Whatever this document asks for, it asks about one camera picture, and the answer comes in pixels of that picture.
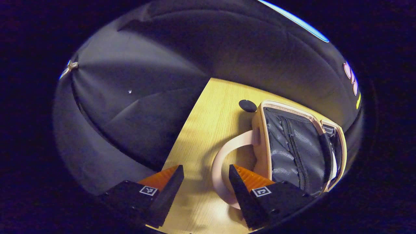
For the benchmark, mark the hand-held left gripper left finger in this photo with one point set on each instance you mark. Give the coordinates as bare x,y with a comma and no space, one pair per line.
165,198

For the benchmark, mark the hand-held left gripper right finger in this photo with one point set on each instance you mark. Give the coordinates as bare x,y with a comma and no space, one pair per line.
245,201

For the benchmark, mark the beige scalloped suitcase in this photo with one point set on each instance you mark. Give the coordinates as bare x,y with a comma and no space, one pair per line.
292,149

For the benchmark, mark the black round table grommet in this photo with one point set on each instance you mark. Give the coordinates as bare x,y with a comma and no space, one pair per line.
247,105

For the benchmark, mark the black backdrop cloth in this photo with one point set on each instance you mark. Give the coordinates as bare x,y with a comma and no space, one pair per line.
146,81

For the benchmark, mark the small white cloth tag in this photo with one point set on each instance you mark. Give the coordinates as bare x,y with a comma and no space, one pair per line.
72,66

